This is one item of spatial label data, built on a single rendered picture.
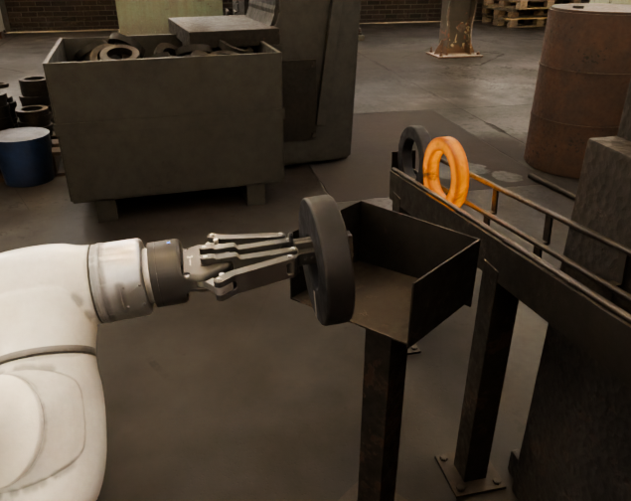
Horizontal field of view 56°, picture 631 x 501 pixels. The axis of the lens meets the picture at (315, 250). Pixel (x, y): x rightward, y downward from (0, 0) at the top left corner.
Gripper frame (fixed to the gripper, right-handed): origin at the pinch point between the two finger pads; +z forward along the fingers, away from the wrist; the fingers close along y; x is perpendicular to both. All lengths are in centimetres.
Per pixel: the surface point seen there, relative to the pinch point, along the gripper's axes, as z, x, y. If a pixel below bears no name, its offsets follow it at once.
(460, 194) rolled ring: 47, -23, -59
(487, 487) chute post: 43, -86, -28
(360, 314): 10.2, -25.0, -20.8
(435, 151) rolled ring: 45, -16, -71
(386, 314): 14.4, -25.0, -19.3
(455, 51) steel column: 311, -94, -627
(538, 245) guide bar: 49, -22, -29
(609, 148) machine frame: 54, -1, -20
